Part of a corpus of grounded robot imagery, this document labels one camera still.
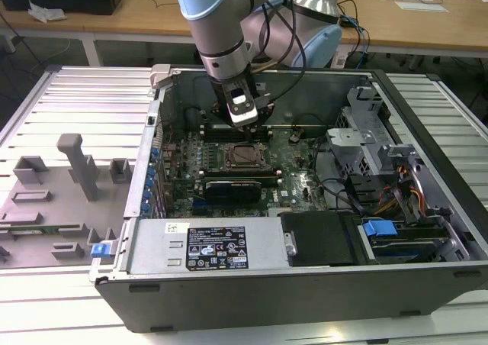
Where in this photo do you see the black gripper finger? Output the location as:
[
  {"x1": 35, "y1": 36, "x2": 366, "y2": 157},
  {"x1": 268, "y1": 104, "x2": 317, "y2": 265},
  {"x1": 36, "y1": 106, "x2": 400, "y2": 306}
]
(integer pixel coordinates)
[
  {"x1": 251, "y1": 97, "x2": 276, "y2": 142},
  {"x1": 208, "y1": 110, "x2": 252, "y2": 142}
]

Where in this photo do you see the metal socket cover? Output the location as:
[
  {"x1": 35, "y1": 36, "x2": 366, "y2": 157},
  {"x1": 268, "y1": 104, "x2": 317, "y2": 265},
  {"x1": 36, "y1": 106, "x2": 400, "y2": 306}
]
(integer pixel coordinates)
[{"x1": 224, "y1": 143, "x2": 270, "y2": 169}]

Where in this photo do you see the silver CPU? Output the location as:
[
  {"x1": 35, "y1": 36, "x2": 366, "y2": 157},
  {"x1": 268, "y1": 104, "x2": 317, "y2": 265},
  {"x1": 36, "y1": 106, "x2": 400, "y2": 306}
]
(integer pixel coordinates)
[{"x1": 234, "y1": 146, "x2": 261, "y2": 163}]

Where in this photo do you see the CPU socket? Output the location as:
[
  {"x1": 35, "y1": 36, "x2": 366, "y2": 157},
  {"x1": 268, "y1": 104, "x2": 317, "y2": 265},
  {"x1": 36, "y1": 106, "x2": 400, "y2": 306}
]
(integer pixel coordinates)
[{"x1": 224, "y1": 142, "x2": 272, "y2": 170}]

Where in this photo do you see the black drive bay cover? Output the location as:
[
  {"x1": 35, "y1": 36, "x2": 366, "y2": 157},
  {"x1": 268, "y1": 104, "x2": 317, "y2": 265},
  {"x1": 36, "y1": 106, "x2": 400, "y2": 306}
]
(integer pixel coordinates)
[{"x1": 280, "y1": 211, "x2": 363, "y2": 269}]

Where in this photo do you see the black round board component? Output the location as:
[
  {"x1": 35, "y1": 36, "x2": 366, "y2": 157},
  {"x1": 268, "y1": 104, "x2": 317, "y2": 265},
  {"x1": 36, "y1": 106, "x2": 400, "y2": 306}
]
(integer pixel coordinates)
[{"x1": 184, "y1": 107, "x2": 202, "y2": 131}]

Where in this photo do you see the black graphics card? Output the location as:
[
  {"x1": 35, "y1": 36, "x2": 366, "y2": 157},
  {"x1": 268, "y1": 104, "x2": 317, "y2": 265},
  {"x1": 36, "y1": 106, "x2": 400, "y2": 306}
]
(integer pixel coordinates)
[{"x1": 204, "y1": 180, "x2": 264, "y2": 209}]

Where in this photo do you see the green motherboard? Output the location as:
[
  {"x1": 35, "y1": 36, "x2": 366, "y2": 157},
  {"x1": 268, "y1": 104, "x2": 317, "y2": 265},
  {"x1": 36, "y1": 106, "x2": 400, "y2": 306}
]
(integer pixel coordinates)
[{"x1": 159, "y1": 125, "x2": 332, "y2": 218}]

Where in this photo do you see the silver disk bay cage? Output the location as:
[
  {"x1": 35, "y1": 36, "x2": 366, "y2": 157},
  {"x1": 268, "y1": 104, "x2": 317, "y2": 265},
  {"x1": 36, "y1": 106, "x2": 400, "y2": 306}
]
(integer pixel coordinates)
[{"x1": 326, "y1": 85, "x2": 384, "y2": 175}]

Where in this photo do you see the wooden desk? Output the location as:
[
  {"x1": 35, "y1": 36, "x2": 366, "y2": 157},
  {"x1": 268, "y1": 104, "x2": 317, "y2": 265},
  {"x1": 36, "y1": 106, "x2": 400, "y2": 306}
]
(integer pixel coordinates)
[{"x1": 0, "y1": 0, "x2": 488, "y2": 60}]

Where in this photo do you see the black power supply label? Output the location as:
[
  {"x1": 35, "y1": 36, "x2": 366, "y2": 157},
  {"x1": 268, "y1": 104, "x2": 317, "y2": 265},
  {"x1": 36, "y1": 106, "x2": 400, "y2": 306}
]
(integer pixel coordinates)
[{"x1": 185, "y1": 225, "x2": 248, "y2": 272}]

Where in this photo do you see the silver power supply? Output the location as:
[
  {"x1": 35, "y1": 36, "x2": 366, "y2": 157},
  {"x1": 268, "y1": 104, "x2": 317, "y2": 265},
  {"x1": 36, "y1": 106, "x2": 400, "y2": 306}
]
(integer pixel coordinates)
[{"x1": 127, "y1": 218, "x2": 291, "y2": 274}]

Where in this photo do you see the blue disk carrier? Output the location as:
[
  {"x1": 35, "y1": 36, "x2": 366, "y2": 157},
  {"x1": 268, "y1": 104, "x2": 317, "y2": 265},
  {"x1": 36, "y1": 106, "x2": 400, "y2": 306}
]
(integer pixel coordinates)
[{"x1": 364, "y1": 218, "x2": 398, "y2": 243}]

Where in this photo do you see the white paper sheet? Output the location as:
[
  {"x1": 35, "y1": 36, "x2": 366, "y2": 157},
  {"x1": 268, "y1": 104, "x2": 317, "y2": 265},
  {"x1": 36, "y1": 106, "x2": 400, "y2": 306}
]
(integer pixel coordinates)
[{"x1": 394, "y1": 0, "x2": 450, "y2": 15}]

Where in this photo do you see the white crumpled paper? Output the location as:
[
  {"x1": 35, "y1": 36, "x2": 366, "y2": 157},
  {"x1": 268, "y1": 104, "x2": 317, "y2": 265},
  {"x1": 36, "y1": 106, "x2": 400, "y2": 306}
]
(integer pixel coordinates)
[{"x1": 28, "y1": 0, "x2": 68, "y2": 24}]

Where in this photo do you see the black open PC case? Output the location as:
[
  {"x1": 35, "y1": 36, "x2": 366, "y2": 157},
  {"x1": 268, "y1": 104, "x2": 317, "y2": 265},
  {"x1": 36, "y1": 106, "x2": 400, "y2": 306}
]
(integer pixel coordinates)
[{"x1": 88, "y1": 64, "x2": 488, "y2": 333}]

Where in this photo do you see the grey parts rack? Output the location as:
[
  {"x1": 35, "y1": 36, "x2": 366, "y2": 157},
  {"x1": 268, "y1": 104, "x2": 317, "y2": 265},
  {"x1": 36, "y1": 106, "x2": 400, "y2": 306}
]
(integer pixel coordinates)
[{"x1": 0, "y1": 133, "x2": 135, "y2": 270}]

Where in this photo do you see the black hard disk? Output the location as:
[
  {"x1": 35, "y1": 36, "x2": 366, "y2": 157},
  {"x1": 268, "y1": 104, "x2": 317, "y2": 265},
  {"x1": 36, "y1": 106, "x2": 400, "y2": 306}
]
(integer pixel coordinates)
[{"x1": 371, "y1": 226, "x2": 448, "y2": 263}]

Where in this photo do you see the green RAM stick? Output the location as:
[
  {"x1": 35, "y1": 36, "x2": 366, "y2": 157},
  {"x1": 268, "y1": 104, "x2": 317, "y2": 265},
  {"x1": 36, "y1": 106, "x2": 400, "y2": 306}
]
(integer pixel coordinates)
[{"x1": 0, "y1": 225, "x2": 83, "y2": 237}]

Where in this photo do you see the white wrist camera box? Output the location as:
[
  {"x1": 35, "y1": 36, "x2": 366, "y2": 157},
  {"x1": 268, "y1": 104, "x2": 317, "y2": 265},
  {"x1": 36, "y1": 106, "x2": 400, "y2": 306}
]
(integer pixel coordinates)
[{"x1": 223, "y1": 85, "x2": 261, "y2": 127}]

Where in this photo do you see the grey case handle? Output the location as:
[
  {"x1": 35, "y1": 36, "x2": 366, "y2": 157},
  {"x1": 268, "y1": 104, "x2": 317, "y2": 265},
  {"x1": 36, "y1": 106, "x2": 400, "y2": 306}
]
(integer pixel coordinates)
[{"x1": 149, "y1": 64, "x2": 180, "y2": 91}]

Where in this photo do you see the black internal cable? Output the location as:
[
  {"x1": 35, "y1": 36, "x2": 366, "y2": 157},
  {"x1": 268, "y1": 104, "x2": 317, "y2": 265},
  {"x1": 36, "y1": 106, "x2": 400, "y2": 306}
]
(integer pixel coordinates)
[{"x1": 312, "y1": 138, "x2": 368, "y2": 213}]

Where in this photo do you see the blue cable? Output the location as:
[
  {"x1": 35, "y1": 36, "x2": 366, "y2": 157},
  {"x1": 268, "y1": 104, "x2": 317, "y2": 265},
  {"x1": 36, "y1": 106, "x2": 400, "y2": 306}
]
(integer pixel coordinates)
[{"x1": 341, "y1": 15, "x2": 373, "y2": 68}]

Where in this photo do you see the orange yellow wire bundle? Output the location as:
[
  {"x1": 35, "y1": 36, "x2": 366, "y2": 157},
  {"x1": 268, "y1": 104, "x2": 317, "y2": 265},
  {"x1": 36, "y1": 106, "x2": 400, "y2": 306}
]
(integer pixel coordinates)
[{"x1": 375, "y1": 165, "x2": 426, "y2": 216}]

